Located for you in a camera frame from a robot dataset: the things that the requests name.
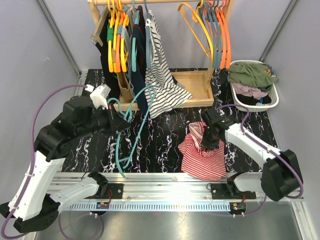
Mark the black white striped tank top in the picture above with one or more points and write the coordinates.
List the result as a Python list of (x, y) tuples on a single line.
[(165, 93)]

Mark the black marble mat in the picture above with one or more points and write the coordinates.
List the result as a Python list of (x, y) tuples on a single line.
[(153, 143)]

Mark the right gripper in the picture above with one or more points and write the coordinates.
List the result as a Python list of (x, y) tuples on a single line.
[(207, 145)]

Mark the olive green shirt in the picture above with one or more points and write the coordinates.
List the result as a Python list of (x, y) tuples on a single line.
[(258, 75)]

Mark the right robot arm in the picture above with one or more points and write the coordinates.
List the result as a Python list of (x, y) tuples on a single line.
[(281, 173)]

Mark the navy garment on rack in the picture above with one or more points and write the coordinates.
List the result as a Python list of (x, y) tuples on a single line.
[(138, 46)]

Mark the tan garment on rack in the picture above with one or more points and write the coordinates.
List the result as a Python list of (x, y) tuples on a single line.
[(126, 91)]

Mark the orange empty hanger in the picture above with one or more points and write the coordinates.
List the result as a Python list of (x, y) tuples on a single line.
[(215, 14)]

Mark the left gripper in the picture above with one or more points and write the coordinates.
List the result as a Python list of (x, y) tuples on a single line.
[(117, 122)]

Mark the red striped tank top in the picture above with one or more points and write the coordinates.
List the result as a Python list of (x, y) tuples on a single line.
[(204, 164)]

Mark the blue grey hanger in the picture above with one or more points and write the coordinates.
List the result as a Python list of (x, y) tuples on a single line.
[(148, 36)]

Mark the aluminium rail base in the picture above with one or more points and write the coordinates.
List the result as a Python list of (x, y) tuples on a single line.
[(160, 192)]

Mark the black garment on rack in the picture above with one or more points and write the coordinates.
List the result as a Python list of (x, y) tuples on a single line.
[(109, 78)]

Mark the yellow hanger left group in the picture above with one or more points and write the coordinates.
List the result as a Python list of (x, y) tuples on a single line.
[(112, 28)]

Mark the wooden clothes rack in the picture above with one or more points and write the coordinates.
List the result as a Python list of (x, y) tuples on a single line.
[(196, 82)]

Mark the white laundry basket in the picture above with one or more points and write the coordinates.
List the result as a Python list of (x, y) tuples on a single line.
[(254, 98)]

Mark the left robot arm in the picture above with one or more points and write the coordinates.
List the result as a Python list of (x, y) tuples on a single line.
[(33, 207)]

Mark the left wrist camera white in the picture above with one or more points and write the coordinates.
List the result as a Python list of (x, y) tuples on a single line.
[(99, 95)]

